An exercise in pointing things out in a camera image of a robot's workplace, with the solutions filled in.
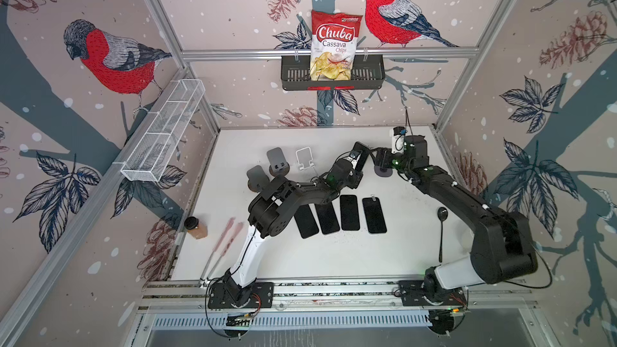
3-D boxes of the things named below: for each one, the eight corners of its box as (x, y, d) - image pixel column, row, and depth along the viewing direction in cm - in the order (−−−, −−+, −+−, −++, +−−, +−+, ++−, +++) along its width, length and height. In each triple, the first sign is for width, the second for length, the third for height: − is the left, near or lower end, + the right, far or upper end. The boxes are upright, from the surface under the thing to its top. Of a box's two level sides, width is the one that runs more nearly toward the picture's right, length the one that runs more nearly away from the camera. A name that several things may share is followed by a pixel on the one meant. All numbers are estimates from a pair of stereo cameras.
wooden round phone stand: (274, 180, 103) (271, 169, 96) (265, 163, 109) (262, 152, 102) (289, 173, 105) (288, 162, 98) (280, 157, 111) (278, 146, 104)
